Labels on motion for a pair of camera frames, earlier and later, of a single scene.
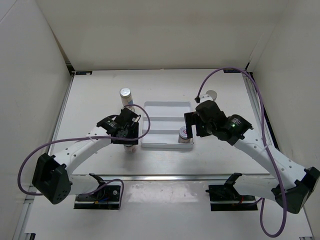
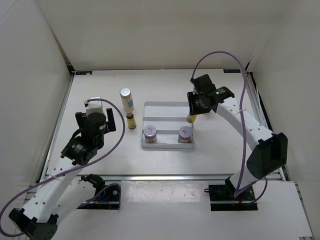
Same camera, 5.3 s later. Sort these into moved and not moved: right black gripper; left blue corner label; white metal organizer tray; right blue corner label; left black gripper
Moved: right black gripper; left black gripper
Not moved: right blue corner label; white metal organizer tray; left blue corner label
